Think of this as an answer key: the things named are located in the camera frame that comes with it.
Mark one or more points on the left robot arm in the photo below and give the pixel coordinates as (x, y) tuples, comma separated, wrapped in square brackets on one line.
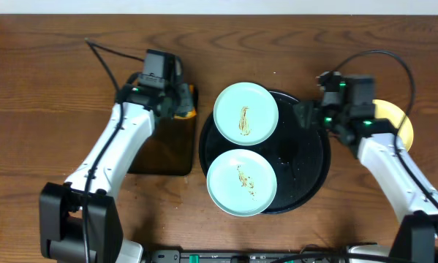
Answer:
[(78, 219)]

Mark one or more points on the black rectangular water tray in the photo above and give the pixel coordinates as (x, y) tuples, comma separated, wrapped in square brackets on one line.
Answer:
[(169, 150)]

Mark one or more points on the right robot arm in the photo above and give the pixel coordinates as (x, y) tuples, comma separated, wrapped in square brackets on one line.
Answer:
[(379, 135)]

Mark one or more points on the light blue plate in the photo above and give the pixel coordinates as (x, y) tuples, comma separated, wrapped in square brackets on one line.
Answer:
[(241, 182), (245, 113)]

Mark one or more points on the yellow green scrub sponge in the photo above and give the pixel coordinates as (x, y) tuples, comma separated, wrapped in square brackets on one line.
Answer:
[(186, 107)]

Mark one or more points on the pale yellow plate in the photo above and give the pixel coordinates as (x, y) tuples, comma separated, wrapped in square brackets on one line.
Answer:
[(394, 114)]

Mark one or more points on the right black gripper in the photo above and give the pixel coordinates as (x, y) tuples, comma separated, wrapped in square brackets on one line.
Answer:
[(306, 118)]

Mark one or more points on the black round serving tray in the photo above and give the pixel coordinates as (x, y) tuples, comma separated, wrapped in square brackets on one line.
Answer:
[(300, 157)]

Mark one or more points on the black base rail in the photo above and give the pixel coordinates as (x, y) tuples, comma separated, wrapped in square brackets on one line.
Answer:
[(176, 256)]

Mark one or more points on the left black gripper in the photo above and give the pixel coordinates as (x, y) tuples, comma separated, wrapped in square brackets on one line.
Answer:
[(184, 99)]

